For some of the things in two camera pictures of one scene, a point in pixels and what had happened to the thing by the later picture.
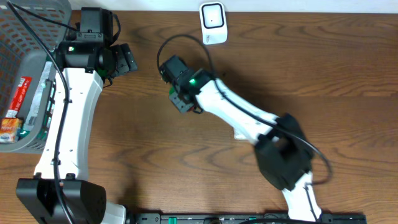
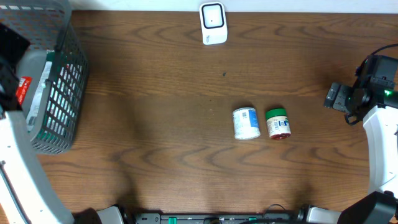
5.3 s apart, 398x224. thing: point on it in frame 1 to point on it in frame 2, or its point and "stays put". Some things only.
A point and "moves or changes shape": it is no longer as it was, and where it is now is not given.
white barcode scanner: x=213 y=23 stays put
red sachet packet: x=19 y=96 stays put
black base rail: x=240 y=218 stays put
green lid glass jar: x=171 y=90 moves or changes shape
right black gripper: x=181 y=104 to x=337 y=96
